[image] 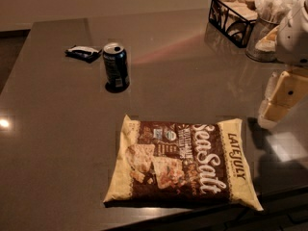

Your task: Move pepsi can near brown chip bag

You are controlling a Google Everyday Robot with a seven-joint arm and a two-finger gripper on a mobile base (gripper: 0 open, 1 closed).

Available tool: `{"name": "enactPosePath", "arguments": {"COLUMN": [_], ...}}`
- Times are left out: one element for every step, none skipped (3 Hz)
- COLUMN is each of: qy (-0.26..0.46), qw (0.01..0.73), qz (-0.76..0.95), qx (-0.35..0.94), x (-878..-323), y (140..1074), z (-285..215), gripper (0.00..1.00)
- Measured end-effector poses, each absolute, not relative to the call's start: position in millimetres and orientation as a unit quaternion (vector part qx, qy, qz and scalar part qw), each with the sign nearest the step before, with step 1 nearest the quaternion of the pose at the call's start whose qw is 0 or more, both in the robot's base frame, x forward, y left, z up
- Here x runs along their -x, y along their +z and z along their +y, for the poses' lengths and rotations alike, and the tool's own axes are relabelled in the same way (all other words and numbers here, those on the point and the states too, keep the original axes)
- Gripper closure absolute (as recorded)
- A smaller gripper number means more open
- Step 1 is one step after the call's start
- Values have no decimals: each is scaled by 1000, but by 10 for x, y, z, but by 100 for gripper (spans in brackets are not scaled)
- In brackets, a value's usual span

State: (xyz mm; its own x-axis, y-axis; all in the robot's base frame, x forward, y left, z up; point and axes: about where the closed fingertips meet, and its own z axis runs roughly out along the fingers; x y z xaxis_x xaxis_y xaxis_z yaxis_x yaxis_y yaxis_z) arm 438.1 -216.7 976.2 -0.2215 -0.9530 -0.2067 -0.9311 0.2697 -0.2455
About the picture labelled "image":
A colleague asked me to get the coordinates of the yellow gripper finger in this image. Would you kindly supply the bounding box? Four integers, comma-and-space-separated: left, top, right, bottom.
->
258, 66, 308, 128

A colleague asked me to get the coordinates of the dark blue pepsi can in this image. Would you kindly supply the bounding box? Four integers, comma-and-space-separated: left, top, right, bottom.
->
103, 42, 130, 92

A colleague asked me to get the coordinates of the brown sea salt chip bag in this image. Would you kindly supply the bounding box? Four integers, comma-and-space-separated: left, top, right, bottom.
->
104, 116, 263, 211

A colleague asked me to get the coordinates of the metal cup with packets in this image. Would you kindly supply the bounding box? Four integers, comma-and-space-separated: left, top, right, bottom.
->
245, 0, 296, 63

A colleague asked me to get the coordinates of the small dark blue snack packet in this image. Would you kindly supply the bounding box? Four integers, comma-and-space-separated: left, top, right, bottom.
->
64, 45, 102, 64

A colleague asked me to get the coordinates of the black wire napkin holder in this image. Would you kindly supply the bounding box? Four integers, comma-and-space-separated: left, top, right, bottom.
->
209, 0, 257, 48

